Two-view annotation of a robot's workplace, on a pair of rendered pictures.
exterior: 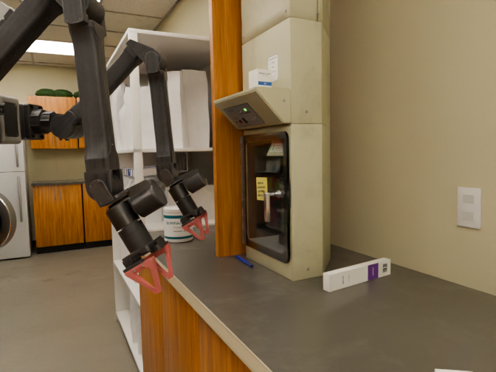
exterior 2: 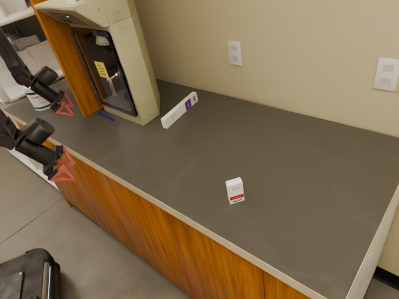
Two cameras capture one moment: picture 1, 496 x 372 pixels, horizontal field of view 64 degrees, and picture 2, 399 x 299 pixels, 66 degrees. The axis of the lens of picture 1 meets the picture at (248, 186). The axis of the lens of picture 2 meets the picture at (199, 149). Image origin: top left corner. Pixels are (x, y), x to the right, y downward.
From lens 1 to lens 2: 40 cm
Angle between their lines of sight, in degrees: 36
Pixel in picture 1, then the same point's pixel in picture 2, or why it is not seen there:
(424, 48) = not seen: outside the picture
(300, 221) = (136, 89)
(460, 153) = (225, 18)
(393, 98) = not seen: outside the picture
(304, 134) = (121, 29)
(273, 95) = (89, 9)
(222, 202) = (73, 80)
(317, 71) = not seen: outside the picture
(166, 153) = (15, 63)
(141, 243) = (49, 158)
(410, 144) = (193, 9)
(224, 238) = (85, 103)
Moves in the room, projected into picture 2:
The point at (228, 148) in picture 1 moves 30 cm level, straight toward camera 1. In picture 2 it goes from (60, 38) to (69, 55)
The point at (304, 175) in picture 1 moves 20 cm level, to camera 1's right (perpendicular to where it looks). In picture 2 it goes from (130, 59) to (174, 45)
